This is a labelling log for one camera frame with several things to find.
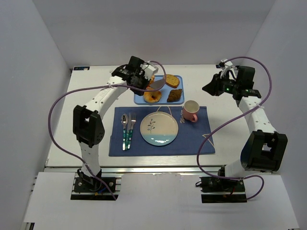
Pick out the spatula with wooden handle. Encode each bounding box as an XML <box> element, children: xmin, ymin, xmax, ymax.
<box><xmin>149</xmin><ymin>79</ymin><xmax>165</xmax><ymax>90</ymax></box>

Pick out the pink mug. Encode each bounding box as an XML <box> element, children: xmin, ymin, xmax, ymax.
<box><xmin>182</xmin><ymin>100</ymin><xmax>200</xmax><ymax>123</ymax></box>

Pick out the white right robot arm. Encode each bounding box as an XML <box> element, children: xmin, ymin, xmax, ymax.
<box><xmin>202</xmin><ymin>66</ymin><xmax>288</xmax><ymax>178</ymax></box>

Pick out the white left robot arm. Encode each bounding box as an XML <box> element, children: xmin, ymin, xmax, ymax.
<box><xmin>73</xmin><ymin>56</ymin><xmax>158</xmax><ymax>183</ymax></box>

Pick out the tall orange round bread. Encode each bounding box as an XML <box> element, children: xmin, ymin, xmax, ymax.
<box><xmin>147</xmin><ymin>75</ymin><xmax>155</xmax><ymax>87</ymax></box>

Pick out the sliced loaf bread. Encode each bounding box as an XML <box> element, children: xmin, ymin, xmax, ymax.
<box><xmin>165</xmin><ymin>74</ymin><xmax>180</xmax><ymax>89</ymax></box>

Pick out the light blue tray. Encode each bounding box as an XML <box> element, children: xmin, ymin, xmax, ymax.
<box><xmin>134</xmin><ymin>75</ymin><xmax>185</xmax><ymax>105</ymax></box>

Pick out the chocolate croissant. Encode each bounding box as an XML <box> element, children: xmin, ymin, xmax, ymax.
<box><xmin>167</xmin><ymin>89</ymin><xmax>182</xmax><ymax>103</ymax></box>

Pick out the blue fabric placemat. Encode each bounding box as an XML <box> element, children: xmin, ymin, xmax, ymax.
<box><xmin>109</xmin><ymin>106</ymin><xmax>215</xmax><ymax>157</ymax></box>

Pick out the white and blue plate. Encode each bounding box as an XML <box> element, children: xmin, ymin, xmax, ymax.
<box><xmin>140</xmin><ymin>112</ymin><xmax>178</xmax><ymax>146</ymax></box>

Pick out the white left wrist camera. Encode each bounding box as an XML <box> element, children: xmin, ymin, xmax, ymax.
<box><xmin>142</xmin><ymin>62</ymin><xmax>158</xmax><ymax>80</ymax></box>

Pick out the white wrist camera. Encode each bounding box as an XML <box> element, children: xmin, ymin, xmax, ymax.
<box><xmin>142</xmin><ymin>62</ymin><xmax>158</xmax><ymax>80</ymax></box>
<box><xmin>219</xmin><ymin>59</ymin><xmax>233</xmax><ymax>71</ymax></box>

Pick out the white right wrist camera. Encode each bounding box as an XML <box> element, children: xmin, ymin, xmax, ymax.
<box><xmin>219</xmin><ymin>59</ymin><xmax>233</xmax><ymax>71</ymax></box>

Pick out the orange ring bun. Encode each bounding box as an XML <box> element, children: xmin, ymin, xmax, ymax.
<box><xmin>143</xmin><ymin>91</ymin><xmax>162</xmax><ymax>103</ymax></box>

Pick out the fork with teal handle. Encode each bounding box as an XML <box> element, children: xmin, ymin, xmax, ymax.
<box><xmin>128</xmin><ymin>113</ymin><xmax>136</xmax><ymax>149</ymax></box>

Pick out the knife with teal handle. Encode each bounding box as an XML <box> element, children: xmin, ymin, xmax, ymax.
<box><xmin>125</xmin><ymin>113</ymin><xmax>131</xmax><ymax>150</ymax></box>

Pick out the spoon with teal handle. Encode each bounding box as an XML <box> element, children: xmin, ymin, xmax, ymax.
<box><xmin>121</xmin><ymin>114</ymin><xmax>128</xmax><ymax>151</ymax></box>

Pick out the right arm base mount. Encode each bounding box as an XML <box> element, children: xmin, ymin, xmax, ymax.
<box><xmin>195</xmin><ymin>177</ymin><xmax>247</xmax><ymax>204</ymax></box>

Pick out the aluminium frame rail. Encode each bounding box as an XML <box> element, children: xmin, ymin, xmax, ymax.
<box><xmin>45</xmin><ymin>166</ymin><xmax>226</xmax><ymax>175</ymax></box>

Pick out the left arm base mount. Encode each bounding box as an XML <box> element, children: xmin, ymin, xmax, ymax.
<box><xmin>71</xmin><ymin>173</ymin><xmax>121</xmax><ymax>201</ymax></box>

